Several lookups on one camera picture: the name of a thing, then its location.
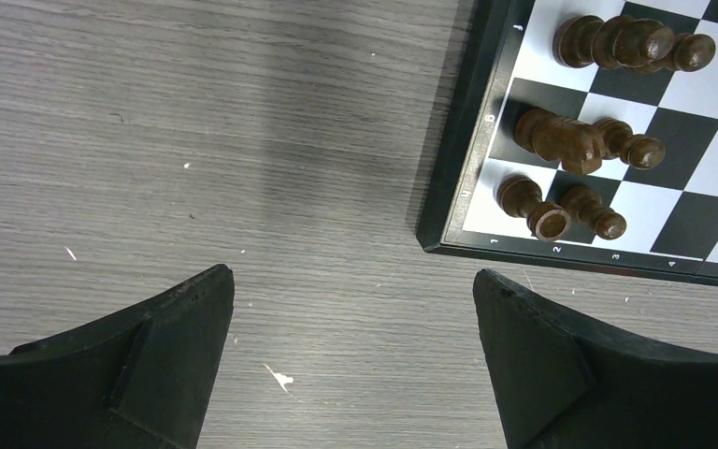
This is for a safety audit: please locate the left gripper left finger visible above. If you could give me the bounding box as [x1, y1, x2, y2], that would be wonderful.
[0, 264, 235, 448]

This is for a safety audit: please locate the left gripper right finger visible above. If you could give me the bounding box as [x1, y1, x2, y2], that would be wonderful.
[473, 269, 718, 448]

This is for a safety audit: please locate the black and white chessboard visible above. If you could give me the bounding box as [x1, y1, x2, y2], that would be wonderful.
[416, 1, 718, 285]

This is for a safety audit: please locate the dark knight chess piece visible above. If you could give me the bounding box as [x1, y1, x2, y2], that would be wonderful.
[513, 108, 607, 175]

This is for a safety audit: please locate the dark pawn chess piece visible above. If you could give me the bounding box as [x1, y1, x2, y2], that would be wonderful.
[593, 118, 667, 170]
[559, 185, 627, 240]
[629, 33, 716, 74]

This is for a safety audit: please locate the dark rook chess piece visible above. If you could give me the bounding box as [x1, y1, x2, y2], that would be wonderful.
[496, 174, 571, 242]

